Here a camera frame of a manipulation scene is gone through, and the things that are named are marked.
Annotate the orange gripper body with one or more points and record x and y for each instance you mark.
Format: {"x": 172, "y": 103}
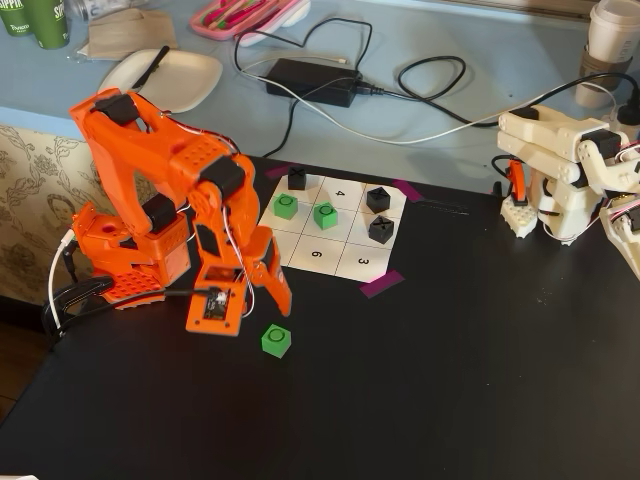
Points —
{"x": 271, "y": 264}

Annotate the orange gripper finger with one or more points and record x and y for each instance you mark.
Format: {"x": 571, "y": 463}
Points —
{"x": 281, "y": 290}
{"x": 256, "y": 285}

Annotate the green cube with circle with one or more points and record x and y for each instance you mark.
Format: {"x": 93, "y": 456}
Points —
{"x": 275, "y": 342}
{"x": 285, "y": 207}
{"x": 325, "y": 216}

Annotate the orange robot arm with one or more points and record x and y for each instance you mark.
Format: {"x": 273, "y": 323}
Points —
{"x": 115, "y": 150}

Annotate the black cube with cross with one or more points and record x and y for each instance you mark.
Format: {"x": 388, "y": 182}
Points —
{"x": 297, "y": 179}
{"x": 378, "y": 199}
{"x": 381, "y": 230}

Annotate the white numbered grid paper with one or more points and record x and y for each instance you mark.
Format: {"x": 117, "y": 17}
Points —
{"x": 350, "y": 220}

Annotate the magenta tape strip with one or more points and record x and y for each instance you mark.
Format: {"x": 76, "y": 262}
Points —
{"x": 276, "y": 172}
{"x": 407, "y": 190}

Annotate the small dark red block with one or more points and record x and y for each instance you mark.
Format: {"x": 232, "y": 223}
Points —
{"x": 381, "y": 284}

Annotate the white studded block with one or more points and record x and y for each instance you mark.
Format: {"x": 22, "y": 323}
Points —
{"x": 520, "y": 220}

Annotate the small orange clamp piece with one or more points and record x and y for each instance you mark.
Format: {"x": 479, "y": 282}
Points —
{"x": 517, "y": 182}

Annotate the black table clamp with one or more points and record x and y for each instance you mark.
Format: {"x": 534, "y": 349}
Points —
{"x": 80, "y": 292}

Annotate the white square plate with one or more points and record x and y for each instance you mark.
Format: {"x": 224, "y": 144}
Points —
{"x": 185, "y": 80}

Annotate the black power adapter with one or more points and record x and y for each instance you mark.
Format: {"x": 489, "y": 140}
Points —
{"x": 310, "y": 80}

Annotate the white paper coffee cup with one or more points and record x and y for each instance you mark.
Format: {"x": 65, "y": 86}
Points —
{"x": 612, "y": 40}

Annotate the black plastic fork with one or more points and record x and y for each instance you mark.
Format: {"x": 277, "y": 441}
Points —
{"x": 152, "y": 65}

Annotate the floral patterned fabric panel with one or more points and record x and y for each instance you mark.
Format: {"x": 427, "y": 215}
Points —
{"x": 30, "y": 200}

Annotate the pink pencil case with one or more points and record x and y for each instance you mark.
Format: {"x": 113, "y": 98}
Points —
{"x": 220, "y": 31}

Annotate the brown paper napkin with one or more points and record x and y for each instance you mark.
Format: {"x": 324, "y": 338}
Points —
{"x": 130, "y": 30}

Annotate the clear plastic bottle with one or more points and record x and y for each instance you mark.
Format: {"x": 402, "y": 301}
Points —
{"x": 95, "y": 7}

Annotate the tall green paper cup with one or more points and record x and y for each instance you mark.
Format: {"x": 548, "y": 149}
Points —
{"x": 50, "y": 25}

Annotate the short green paper cup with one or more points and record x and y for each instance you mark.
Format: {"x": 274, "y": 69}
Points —
{"x": 15, "y": 15}

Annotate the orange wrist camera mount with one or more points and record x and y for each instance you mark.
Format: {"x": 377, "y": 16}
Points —
{"x": 215, "y": 322}

